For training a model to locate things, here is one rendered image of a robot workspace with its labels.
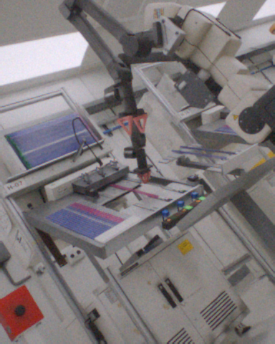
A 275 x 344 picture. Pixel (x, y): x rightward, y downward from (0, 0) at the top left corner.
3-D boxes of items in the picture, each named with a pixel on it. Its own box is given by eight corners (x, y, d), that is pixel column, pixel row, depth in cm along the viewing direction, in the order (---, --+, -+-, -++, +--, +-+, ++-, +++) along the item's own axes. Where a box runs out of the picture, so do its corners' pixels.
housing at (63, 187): (120, 178, 271) (117, 158, 266) (57, 211, 241) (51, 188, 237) (112, 177, 277) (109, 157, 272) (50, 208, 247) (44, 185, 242)
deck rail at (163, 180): (204, 195, 223) (203, 185, 221) (202, 197, 222) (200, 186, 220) (119, 175, 275) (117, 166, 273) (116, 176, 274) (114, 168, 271)
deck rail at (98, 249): (107, 257, 182) (104, 245, 180) (103, 260, 181) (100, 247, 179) (27, 221, 234) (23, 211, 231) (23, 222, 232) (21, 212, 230)
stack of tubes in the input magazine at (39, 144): (99, 140, 270) (76, 110, 277) (30, 168, 239) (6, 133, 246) (94, 151, 280) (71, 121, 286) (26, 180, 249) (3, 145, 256)
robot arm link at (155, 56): (111, 52, 220) (122, 51, 228) (114, 79, 224) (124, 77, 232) (188, 45, 196) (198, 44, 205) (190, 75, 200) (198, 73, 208)
